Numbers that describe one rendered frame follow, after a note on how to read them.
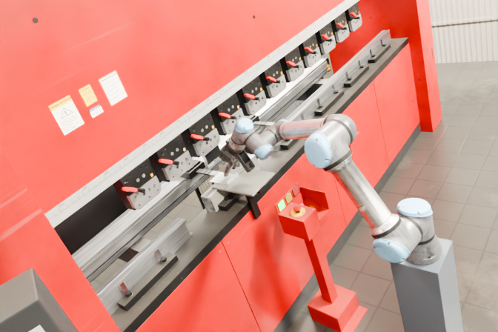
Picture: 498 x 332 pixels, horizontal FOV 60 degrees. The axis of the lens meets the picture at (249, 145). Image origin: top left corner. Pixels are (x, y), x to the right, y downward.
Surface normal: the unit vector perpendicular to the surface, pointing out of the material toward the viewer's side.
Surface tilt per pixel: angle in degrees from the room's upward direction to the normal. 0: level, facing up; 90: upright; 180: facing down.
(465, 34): 90
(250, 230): 90
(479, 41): 90
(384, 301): 0
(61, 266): 90
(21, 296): 0
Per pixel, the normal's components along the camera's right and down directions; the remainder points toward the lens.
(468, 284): -0.30, -0.85
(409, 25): -0.58, 0.53
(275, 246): 0.75, 0.07
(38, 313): 0.50, 0.25
